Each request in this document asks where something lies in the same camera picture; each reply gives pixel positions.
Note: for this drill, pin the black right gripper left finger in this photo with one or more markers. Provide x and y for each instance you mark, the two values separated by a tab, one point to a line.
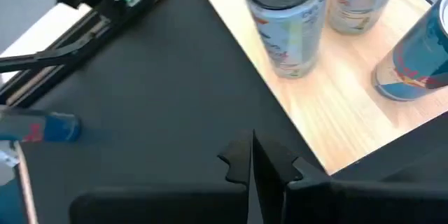
157	206

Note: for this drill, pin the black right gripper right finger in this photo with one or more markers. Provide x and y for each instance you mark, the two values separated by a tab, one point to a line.
273	182

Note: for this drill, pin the Celsius Tropical Vibe can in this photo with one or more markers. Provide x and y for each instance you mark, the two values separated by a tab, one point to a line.
357	3
290	35

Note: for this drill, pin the blue silver Red Bull can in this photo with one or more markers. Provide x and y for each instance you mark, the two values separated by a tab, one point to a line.
416	63
52	127

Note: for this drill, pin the wooden shelf board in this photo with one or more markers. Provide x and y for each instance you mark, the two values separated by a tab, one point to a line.
332	112

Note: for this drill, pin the black aluminium rig frame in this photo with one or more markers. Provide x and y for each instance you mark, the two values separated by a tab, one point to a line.
42	57

